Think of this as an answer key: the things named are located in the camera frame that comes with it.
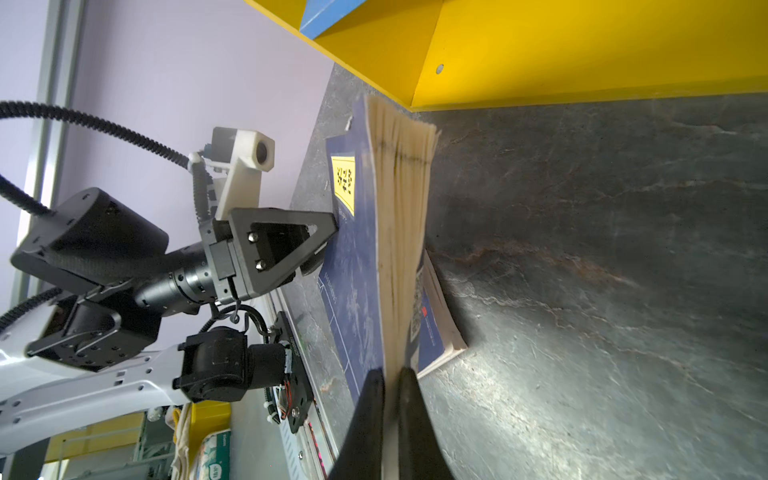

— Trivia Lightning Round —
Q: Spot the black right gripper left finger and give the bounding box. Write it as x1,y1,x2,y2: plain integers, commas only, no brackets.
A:
328,369,385,480

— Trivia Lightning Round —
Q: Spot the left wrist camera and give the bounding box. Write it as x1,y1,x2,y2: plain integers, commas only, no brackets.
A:
202,127,275,221

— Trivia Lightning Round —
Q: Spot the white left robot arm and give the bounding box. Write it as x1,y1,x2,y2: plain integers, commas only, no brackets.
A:
1,101,337,456

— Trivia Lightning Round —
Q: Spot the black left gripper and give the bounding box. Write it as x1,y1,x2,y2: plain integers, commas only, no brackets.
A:
134,208,338,315

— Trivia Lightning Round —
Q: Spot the green labelled packet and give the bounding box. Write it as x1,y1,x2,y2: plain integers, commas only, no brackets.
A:
181,429,232,480

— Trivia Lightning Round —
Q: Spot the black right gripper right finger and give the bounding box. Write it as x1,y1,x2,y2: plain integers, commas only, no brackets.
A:
397,368,454,480

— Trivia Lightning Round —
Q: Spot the yellow wooden bookshelf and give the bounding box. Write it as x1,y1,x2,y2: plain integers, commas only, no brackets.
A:
255,1,767,111

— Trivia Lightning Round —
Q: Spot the dark blue booklet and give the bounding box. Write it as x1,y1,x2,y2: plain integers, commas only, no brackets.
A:
318,95,467,479

